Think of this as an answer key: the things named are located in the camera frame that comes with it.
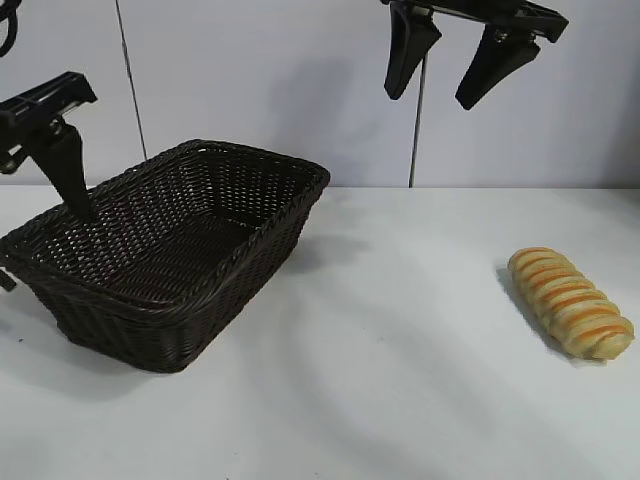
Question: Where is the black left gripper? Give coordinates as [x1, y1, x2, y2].
[0, 72, 99, 222]

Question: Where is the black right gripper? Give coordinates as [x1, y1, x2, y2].
[379, 0, 570, 111]

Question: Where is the dark brown wicker basket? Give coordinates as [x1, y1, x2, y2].
[2, 138, 332, 374]

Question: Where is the long striped bread loaf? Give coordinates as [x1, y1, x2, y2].
[507, 246, 635, 361]

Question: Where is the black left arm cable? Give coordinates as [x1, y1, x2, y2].
[0, 0, 22, 57]

